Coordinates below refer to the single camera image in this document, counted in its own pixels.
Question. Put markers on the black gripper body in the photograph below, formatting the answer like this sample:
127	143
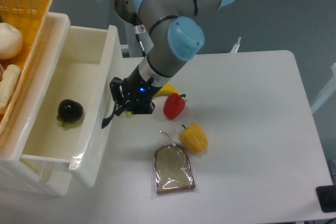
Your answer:
138	94

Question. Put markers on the white drawer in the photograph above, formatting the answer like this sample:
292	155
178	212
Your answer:
67	135

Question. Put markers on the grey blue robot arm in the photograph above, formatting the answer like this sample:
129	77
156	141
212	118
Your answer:
176	38

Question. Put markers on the yellow toy banana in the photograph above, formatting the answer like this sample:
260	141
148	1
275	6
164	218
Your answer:
166	91

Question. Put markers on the red toy bell pepper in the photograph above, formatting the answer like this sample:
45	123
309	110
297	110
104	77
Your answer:
174	105

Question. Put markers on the black toy eggplant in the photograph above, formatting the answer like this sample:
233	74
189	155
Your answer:
69	112

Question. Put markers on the yellow toy bell pepper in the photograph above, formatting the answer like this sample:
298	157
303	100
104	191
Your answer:
194	138

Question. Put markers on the bagged bread slice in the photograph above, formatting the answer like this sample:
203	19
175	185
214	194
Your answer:
173	171

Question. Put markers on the cream toy corn cob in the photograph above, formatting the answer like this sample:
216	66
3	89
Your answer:
8	82

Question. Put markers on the white round toy vegetable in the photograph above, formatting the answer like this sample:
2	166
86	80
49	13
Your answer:
11	41

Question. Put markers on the black device at edge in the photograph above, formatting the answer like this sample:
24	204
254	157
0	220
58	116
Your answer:
326	198

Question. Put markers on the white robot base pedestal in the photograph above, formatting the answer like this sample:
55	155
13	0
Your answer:
131	24

